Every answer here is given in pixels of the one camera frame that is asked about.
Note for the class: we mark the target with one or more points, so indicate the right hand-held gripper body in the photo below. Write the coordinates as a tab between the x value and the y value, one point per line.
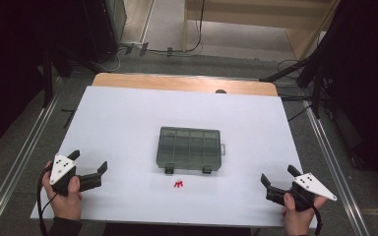
313	186

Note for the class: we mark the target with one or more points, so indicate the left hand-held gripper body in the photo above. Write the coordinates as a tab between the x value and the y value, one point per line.
60	167

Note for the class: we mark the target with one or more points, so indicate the grey transparent compartment box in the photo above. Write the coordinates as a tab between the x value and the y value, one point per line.
188	147

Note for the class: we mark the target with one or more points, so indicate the person's left hand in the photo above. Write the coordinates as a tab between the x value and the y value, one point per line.
64	206

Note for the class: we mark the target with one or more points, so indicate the person's right hand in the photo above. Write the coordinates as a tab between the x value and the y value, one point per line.
300	223

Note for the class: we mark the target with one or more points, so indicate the black bent rod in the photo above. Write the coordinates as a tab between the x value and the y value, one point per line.
70	118

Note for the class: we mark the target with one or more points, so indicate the white table cover sheet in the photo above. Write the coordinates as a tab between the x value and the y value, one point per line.
118	118

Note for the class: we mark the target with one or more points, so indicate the black metal tripod stand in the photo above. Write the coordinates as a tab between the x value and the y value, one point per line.
316	91

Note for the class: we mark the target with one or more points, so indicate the black round table grommet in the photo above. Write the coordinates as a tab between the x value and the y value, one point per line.
220	91

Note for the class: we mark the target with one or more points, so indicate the black curtain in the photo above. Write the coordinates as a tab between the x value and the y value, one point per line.
10	65
367	82

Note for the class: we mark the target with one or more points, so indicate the white power strip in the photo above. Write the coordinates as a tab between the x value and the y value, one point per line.
131	43

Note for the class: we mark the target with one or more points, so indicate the black cabinet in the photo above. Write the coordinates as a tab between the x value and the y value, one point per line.
101	29

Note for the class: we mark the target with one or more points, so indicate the light wooden shelf unit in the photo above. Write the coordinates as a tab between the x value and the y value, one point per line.
242	19

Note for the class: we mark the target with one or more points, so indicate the aluminium floor rail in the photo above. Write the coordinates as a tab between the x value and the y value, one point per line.
334	164
19	164

